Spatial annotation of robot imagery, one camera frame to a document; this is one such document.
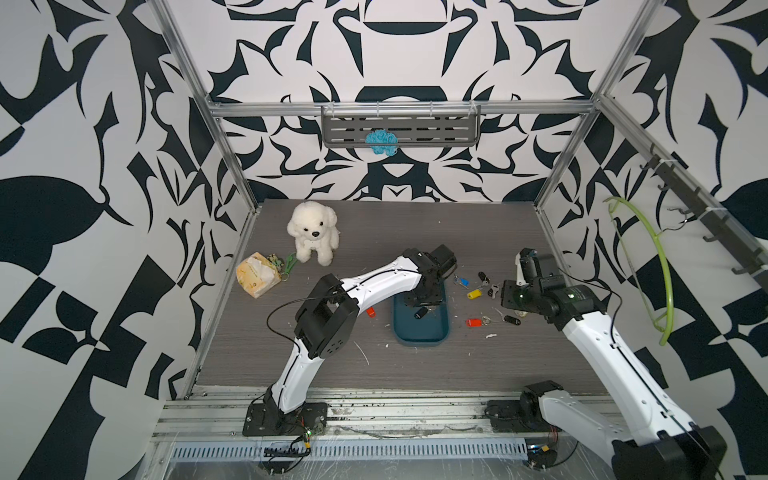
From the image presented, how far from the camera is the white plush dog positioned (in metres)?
0.93

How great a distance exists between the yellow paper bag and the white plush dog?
99 millimetres

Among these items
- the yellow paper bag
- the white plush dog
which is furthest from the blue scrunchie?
the yellow paper bag

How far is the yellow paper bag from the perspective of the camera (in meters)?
0.96

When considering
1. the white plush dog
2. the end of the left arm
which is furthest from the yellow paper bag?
the end of the left arm
